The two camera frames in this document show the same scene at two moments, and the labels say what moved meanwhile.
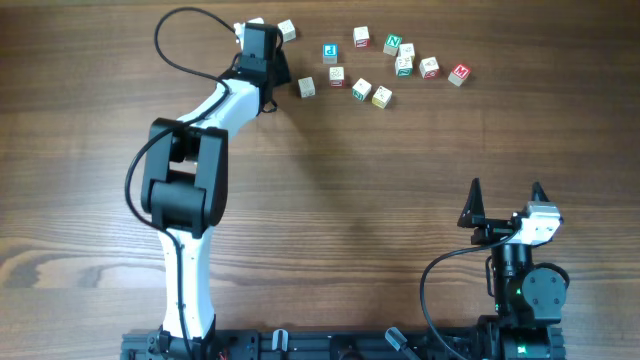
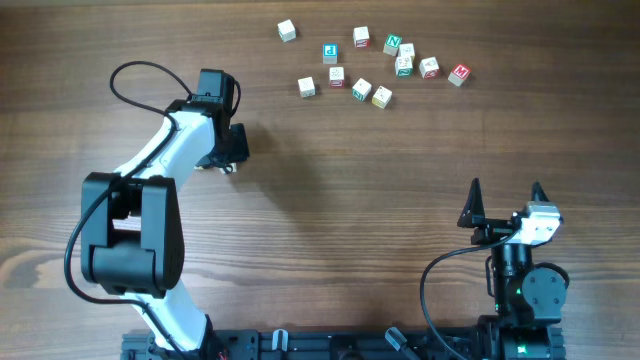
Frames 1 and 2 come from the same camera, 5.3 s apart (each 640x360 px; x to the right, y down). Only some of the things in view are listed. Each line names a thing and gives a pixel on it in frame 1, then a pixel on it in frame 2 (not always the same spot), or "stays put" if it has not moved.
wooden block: x=306 y=87 stays put
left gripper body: x=281 y=70 -> x=233 y=150
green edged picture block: x=361 y=89 stays put
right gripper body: x=492 y=231 stays put
